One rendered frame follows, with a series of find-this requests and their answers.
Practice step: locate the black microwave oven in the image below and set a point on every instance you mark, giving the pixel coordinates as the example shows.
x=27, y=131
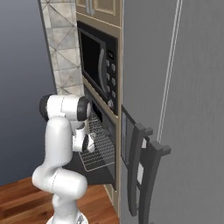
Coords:
x=93, y=61

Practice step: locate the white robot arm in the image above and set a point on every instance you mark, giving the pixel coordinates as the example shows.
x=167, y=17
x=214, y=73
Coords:
x=58, y=145

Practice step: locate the black built-in oven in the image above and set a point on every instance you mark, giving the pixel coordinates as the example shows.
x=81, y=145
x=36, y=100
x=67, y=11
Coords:
x=106, y=124

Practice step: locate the tan cupboard column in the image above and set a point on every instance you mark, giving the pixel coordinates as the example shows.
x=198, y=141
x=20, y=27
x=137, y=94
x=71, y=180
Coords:
x=119, y=140

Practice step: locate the black oven door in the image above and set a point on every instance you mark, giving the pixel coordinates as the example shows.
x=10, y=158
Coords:
x=100, y=176

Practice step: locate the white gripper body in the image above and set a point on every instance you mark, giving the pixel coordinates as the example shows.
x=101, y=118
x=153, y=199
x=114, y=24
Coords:
x=91, y=143

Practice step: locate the tan cupboard door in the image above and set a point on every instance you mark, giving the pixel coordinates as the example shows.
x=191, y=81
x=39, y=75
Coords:
x=103, y=5

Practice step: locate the grey fridge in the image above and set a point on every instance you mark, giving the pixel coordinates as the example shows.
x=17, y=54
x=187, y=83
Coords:
x=192, y=116

